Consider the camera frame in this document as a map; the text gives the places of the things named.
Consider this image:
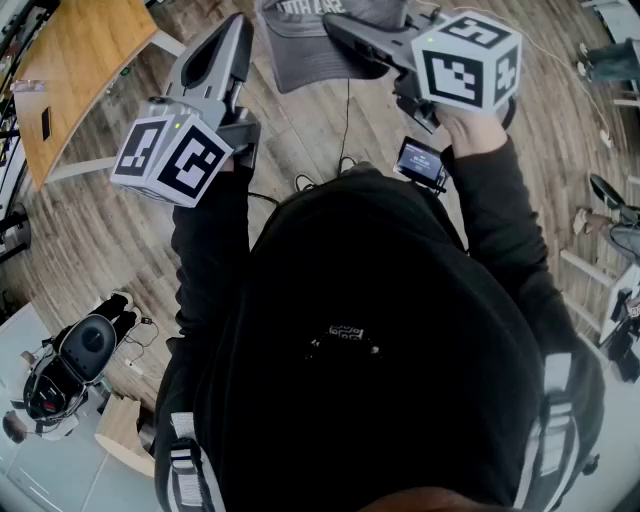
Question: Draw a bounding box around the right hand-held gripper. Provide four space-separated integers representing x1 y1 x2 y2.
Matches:
322 10 524 135

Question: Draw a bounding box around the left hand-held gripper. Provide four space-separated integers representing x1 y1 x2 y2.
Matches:
109 13 262 209

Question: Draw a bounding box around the grey baseball cap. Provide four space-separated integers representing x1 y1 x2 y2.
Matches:
254 0 407 95

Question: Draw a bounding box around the person's left forearm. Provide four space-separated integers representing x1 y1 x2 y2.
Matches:
169 159 254 331

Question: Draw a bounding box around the person's right forearm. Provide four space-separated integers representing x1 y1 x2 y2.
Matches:
434 107 549 286

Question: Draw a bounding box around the small black screen device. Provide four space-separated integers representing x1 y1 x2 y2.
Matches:
392 135 448 194

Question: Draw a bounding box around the wooden table with white legs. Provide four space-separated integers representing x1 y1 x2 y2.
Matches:
13 0 187 192

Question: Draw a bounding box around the person's black hoodie torso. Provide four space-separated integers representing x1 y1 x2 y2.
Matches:
153 162 607 512

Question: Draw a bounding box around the black stool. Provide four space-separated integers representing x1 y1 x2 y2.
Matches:
0 201 32 265

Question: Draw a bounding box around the light wooden box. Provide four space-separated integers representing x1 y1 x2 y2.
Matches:
93 393 157 480

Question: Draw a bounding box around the thin black cable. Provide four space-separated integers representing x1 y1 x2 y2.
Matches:
340 78 352 174

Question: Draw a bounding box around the grey shoulder strap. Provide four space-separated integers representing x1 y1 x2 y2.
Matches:
167 411 227 512
513 352 582 512

